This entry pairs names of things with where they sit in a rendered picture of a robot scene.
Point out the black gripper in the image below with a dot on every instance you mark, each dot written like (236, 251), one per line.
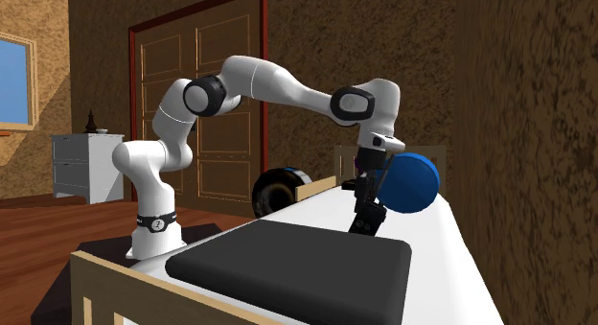
(370, 163)

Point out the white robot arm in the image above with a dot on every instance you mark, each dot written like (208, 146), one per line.
(280, 88)

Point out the small black block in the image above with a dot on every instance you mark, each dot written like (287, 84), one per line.
(348, 185)

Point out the blue round ball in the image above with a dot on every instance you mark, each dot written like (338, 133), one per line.
(411, 184)

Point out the black round object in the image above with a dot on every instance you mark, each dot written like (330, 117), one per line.
(275, 193)

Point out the dark grey cushion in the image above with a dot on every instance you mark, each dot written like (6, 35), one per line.
(289, 263)

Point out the wooden bed with white mattress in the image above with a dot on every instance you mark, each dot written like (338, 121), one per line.
(434, 277)

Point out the white chest of drawers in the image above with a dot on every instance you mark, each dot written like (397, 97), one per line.
(84, 165)

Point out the brown double door red frame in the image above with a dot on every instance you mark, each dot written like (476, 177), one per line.
(219, 141)

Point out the window with wooden frame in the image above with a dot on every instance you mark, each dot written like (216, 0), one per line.
(13, 81)

